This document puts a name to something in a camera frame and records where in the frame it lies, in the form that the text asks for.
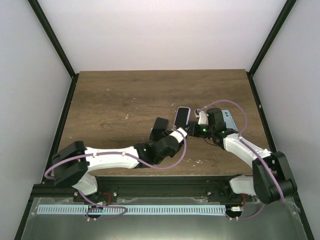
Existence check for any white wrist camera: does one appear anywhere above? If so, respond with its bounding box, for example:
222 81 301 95
169 127 188 144
194 108 208 125

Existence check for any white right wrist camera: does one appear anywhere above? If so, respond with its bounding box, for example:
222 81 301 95
194 108 208 125

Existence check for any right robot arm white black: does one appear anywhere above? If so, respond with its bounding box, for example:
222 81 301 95
187 108 298 205

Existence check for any black frame post left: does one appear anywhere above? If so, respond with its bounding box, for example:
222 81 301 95
27 0 77 77

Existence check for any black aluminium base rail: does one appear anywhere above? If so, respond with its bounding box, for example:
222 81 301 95
72 175 253 203

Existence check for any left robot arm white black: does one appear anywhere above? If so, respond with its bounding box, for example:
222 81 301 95
45 131 186 202

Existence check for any black frame post right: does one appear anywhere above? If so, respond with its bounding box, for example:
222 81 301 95
248 0 298 76

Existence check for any light blue phone case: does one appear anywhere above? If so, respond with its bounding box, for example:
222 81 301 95
222 109 238 131

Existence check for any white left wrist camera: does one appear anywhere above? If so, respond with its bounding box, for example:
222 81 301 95
169 127 188 144

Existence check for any teal phone black screen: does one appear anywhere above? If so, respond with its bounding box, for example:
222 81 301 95
149 117 169 142

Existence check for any black frame post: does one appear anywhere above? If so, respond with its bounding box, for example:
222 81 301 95
27 0 77 77
248 0 298 76

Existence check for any light blue slotted cable duct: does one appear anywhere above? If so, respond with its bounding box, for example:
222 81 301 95
36 204 226 216

